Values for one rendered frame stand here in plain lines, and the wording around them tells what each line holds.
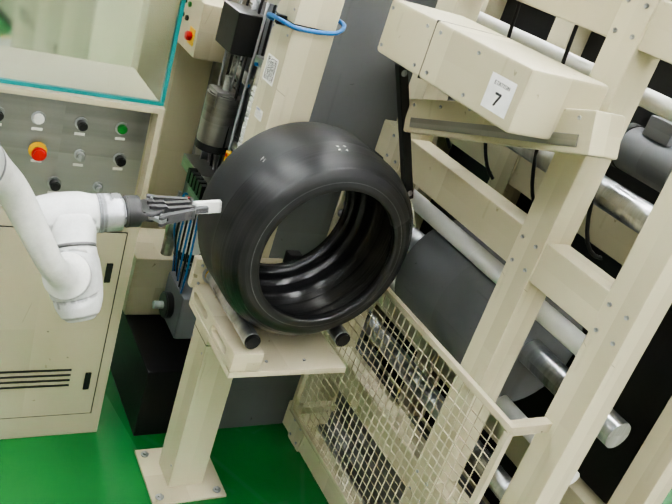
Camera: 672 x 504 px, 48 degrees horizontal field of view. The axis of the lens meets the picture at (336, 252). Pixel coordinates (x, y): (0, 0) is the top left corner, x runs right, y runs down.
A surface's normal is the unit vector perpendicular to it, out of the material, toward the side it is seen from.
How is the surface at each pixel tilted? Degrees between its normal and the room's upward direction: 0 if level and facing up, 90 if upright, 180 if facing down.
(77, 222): 54
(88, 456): 0
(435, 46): 90
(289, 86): 90
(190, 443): 90
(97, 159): 90
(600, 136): 72
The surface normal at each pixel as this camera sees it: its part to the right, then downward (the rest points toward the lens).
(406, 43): -0.85, -0.04
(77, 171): 0.44, 0.50
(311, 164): 0.22, -0.25
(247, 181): -0.56, -0.50
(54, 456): 0.29, -0.86
